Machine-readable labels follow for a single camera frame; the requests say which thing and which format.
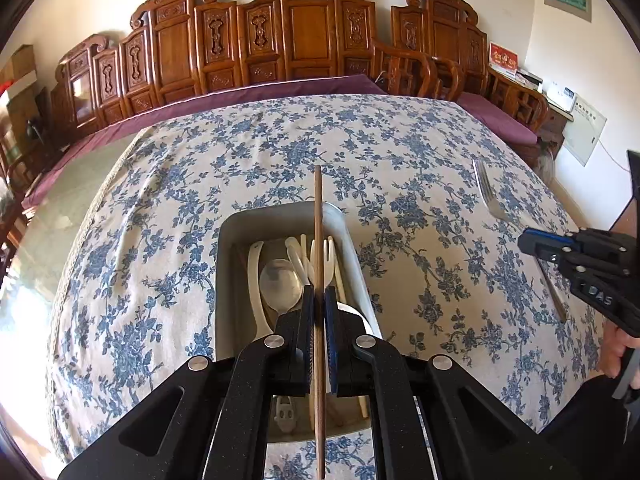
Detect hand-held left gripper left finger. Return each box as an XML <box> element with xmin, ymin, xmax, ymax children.
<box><xmin>57</xmin><ymin>285</ymin><xmax>316</xmax><ymax>480</ymax></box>

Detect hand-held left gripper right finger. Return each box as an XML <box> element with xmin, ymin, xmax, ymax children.
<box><xmin>324</xmin><ymin>285</ymin><xmax>587</xmax><ymax>480</ymax></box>

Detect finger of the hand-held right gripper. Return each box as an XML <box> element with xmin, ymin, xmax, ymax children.
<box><xmin>517</xmin><ymin>228</ymin><xmax>581</xmax><ymax>262</ymax></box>
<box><xmin>542</xmin><ymin>252</ymin><xmax>622</xmax><ymax>313</ymax></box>

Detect light wooden chopstick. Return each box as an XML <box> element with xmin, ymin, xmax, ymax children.
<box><xmin>331</xmin><ymin>255</ymin><xmax>370</xmax><ymax>418</ymax></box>

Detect metal spoon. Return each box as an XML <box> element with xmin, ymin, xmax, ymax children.
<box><xmin>259</xmin><ymin>258</ymin><xmax>305</xmax><ymax>317</ymax></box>

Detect white round ladle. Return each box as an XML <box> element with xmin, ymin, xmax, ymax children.
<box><xmin>247</xmin><ymin>241</ymin><xmax>275</xmax><ymax>339</ymax></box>

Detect white ceramic spoon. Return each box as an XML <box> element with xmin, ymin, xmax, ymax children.
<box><xmin>284</xmin><ymin>236</ymin><xmax>382</xmax><ymax>342</ymax></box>

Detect metal fork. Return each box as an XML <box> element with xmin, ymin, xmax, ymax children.
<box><xmin>472</xmin><ymin>159</ymin><xmax>570</xmax><ymax>324</ymax></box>

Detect dark wooden chopstick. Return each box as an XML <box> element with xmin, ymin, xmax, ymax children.
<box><xmin>313</xmin><ymin>165</ymin><xmax>329</xmax><ymax>480</ymax></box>

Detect grey metal tray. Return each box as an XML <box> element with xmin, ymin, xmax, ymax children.
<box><xmin>215</xmin><ymin>202</ymin><xmax>384</xmax><ymax>444</ymax></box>

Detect person's right hand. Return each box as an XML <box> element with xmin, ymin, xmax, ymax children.
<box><xmin>600</xmin><ymin>319</ymin><xmax>640</xmax><ymax>376</ymax></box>

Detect brown wooden furniture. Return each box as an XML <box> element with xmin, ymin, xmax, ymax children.
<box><xmin>611</xmin><ymin>149</ymin><xmax>640</xmax><ymax>235</ymax></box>

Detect small white plastic piece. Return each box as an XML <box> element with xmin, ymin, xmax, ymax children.
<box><xmin>272</xmin><ymin>395</ymin><xmax>297</xmax><ymax>434</ymax></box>

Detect person's dark clothing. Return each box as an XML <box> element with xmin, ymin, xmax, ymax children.
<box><xmin>539</xmin><ymin>374</ymin><xmax>640</xmax><ymax>480</ymax></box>

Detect short purple cushion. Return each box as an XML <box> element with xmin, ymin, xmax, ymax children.
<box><xmin>456</xmin><ymin>91</ymin><xmax>539</xmax><ymax>147</ymax></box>

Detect wooden armchair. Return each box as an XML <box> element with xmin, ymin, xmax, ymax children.
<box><xmin>371</xmin><ymin>39</ymin><xmax>464</xmax><ymax>102</ymax></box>
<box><xmin>486</xmin><ymin>66</ymin><xmax>549</xmax><ymax>134</ymax></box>

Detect white device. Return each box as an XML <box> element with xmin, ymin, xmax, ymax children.
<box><xmin>546</xmin><ymin>81</ymin><xmax>577</xmax><ymax>112</ymax></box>

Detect blue floral tablecloth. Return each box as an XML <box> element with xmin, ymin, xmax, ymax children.
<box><xmin>45</xmin><ymin>92</ymin><xmax>608</xmax><ymax>480</ymax></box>

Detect red box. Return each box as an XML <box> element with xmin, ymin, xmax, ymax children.
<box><xmin>487</xmin><ymin>41</ymin><xmax>522</xmax><ymax>79</ymax></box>

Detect carved wooden bench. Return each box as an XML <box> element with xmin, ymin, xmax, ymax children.
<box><xmin>54</xmin><ymin>0</ymin><xmax>489</xmax><ymax>132</ymax></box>

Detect cardboard boxes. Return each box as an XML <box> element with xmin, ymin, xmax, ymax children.
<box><xmin>0</xmin><ymin>44</ymin><xmax>40</xmax><ymax>113</ymax></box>

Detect white wall panel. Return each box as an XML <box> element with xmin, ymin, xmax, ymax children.
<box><xmin>561</xmin><ymin>92</ymin><xmax>609</xmax><ymax>167</ymax></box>

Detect green wall sign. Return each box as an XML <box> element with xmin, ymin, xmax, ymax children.
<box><xmin>543</xmin><ymin>0</ymin><xmax>594</xmax><ymax>24</ymax></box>

